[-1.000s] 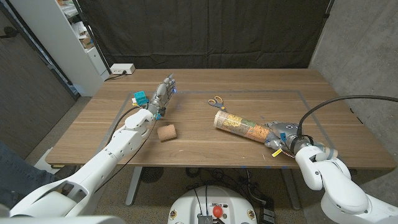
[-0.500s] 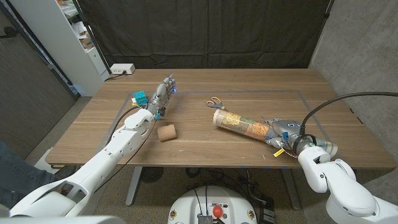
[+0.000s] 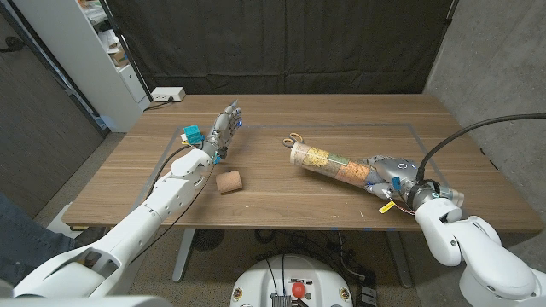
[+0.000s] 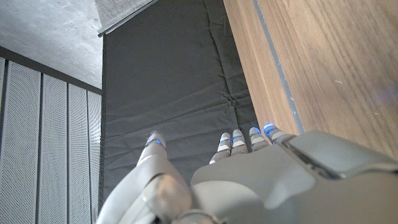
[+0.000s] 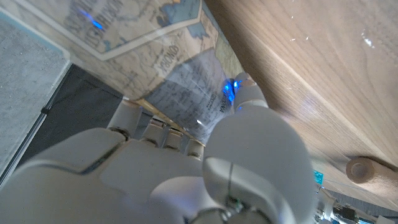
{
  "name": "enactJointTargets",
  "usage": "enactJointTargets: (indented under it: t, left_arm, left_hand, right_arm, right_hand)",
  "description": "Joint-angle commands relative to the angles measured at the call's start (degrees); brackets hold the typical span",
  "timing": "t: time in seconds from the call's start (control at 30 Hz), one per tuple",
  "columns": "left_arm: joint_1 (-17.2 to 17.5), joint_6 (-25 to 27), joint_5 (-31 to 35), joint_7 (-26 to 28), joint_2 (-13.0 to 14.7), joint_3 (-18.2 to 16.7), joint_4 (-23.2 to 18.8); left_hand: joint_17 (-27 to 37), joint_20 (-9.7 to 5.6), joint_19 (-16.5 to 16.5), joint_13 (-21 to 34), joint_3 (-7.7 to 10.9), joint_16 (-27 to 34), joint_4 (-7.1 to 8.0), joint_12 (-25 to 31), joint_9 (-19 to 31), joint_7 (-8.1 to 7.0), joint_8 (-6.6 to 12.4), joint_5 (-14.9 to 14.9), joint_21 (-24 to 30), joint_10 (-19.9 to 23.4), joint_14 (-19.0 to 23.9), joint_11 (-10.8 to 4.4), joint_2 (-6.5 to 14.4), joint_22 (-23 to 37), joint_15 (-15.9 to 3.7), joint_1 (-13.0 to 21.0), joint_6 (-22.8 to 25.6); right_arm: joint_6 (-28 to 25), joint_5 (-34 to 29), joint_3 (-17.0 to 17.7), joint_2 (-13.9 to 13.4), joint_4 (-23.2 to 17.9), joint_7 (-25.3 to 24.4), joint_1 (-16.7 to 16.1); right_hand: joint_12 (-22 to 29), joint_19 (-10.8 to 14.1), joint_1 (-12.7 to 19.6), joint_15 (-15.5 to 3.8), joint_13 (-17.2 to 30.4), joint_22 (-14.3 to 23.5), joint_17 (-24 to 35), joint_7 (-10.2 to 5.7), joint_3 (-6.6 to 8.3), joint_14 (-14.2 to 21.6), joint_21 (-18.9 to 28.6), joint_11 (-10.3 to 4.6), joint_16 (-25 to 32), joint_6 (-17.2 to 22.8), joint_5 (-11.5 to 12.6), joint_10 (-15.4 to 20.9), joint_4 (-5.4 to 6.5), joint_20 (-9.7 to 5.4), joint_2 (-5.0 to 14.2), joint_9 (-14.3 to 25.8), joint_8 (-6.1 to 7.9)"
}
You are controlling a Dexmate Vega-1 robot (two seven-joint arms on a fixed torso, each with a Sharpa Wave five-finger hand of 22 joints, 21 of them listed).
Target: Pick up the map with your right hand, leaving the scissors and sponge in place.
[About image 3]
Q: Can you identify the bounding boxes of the white robot torso base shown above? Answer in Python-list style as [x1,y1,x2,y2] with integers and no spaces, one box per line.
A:
[229,254,354,307]

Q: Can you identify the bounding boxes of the person's leg in jeans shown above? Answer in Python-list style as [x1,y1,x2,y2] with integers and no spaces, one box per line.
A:
[0,191,76,285]

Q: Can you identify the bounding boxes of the white shelf cabinet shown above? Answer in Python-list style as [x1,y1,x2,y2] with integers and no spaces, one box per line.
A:
[12,0,151,133]

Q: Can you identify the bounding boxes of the black round floor grille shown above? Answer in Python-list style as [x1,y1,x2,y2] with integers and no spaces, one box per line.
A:
[191,229,225,252]

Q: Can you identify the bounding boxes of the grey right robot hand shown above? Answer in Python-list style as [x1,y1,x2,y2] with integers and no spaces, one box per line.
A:
[360,155,464,210]

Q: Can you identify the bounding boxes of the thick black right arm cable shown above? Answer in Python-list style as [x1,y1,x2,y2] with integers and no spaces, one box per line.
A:
[415,113,546,184]

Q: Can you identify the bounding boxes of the orange handled scissors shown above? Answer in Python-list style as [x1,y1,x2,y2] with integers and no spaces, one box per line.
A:
[282,131,305,149]

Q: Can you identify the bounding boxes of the grey table leg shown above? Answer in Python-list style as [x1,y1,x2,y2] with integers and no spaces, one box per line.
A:
[386,230,414,289]
[171,228,196,283]

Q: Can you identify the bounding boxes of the black power strip cable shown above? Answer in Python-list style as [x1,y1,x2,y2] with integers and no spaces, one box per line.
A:
[142,96,175,113]

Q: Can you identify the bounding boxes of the dark shoe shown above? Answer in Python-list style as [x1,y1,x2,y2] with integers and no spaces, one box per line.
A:
[70,225,107,248]

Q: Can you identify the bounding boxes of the small cardboard box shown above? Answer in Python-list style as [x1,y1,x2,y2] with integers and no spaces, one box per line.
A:
[108,49,129,67]

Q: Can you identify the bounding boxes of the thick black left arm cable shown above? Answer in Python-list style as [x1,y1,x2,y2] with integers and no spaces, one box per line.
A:
[144,144,204,201]

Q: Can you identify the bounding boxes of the teal wrist camera box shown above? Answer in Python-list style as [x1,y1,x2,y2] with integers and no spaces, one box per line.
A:
[183,124,205,146]

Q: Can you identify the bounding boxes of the colourful map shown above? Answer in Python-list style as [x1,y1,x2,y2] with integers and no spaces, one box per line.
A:
[288,141,385,191]

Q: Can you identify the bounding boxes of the white flat floor board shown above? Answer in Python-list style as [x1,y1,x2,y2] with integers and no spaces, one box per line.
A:
[44,202,86,235]

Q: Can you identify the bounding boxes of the white power strip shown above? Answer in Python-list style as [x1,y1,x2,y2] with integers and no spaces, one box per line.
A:
[150,86,187,103]

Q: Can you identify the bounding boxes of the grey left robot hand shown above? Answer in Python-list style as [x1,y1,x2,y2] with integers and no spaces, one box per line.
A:
[202,100,243,159]

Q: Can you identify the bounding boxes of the black door handle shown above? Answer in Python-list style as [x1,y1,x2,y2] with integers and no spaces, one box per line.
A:
[0,36,26,55]

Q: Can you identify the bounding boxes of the black backdrop stand pole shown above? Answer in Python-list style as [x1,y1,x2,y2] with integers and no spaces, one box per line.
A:
[443,0,461,26]
[98,0,154,103]

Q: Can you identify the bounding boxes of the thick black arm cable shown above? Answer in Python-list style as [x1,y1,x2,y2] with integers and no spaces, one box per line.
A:
[144,144,204,201]
[415,113,546,184]

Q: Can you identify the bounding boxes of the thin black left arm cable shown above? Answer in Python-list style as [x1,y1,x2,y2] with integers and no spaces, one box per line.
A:
[129,163,214,264]

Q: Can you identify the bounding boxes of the brown sponge block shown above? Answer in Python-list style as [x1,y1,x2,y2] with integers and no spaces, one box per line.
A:
[214,170,244,194]

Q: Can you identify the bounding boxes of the black backdrop curtain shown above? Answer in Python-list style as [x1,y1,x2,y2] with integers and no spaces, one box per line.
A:
[105,0,454,96]

